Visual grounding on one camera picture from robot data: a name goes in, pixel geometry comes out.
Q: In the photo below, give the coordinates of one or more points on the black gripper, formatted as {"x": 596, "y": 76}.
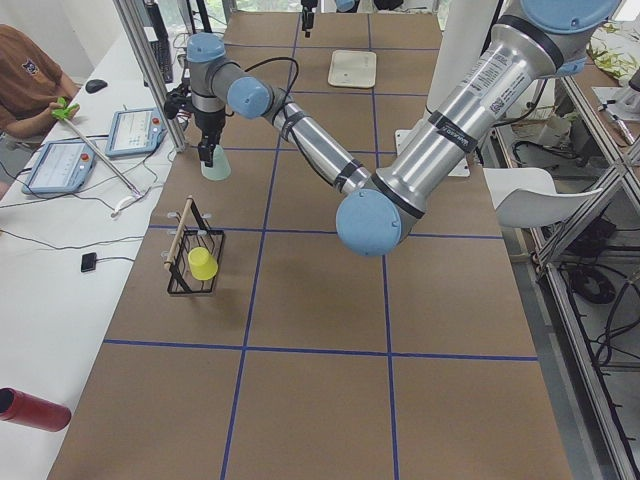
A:
{"x": 208, "y": 124}
{"x": 307, "y": 6}

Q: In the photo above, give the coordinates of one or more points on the pale green plastic cup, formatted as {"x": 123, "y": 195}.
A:
{"x": 220, "y": 168}

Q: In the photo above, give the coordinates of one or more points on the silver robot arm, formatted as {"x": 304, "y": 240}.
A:
{"x": 530, "y": 41}
{"x": 342, "y": 6}

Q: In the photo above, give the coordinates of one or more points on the cream rabbit print tray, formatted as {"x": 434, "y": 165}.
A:
{"x": 352, "y": 69}

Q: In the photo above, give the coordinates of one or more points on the yellow plastic cup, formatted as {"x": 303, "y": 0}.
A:
{"x": 202, "y": 264}

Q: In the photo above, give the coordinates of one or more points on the far blue teach pendant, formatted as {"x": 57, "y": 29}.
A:
{"x": 135, "y": 132}

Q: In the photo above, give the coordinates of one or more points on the blue teach pendant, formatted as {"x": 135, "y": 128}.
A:
{"x": 61, "y": 167}
{"x": 135, "y": 132}

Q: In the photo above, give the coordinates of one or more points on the black keyboard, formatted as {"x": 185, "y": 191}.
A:
{"x": 162, "y": 54}

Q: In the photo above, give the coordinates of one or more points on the black computer mouse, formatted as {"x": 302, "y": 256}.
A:
{"x": 95, "y": 85}

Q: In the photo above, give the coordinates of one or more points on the near blue teach pendant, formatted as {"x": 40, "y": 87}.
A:
{"x": 61, "y": 167}

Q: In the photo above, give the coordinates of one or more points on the small black square device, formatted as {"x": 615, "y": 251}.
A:
{"x": 88, "y": 262}

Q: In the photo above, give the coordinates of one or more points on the person in brown shirt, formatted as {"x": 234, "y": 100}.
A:
{"x": 33, "y": 86}

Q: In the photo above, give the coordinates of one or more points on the white plastic chair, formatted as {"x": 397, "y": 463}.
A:
{"x": 527, "y": 197}

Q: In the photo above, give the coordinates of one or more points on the red cylindrical bottle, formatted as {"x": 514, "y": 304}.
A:
{"x": 27, "y": 410}

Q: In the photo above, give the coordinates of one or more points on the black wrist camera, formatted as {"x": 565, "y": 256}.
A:
{"x": 175, "y": 100}

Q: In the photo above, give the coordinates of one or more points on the black wire cup rack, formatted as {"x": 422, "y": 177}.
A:
{"x": 193, "y": 230}

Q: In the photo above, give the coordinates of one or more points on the green handled reacher stick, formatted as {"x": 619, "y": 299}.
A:
{"x": 63, "y": 114}

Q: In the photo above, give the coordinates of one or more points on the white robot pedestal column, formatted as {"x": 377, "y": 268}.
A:
{"x": 466, "y": 32}

